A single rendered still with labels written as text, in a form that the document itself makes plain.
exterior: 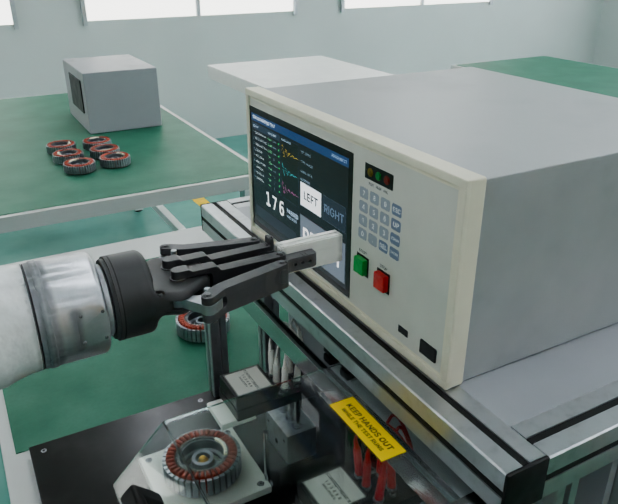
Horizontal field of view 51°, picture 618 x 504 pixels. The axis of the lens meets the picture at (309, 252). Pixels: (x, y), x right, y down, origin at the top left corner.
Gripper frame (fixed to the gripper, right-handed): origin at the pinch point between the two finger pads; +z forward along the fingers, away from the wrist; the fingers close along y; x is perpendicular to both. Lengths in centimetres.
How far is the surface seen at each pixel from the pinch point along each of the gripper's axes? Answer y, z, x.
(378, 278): 3.9, 5.9, -2.7
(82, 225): -325, 27, -121
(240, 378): -21.4, 0.5, -29.1
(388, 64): -468, 346, -73
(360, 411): 8.2, 1.4, -14.6
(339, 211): -4.8, 6.4, 1.5
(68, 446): -38, -23, -44
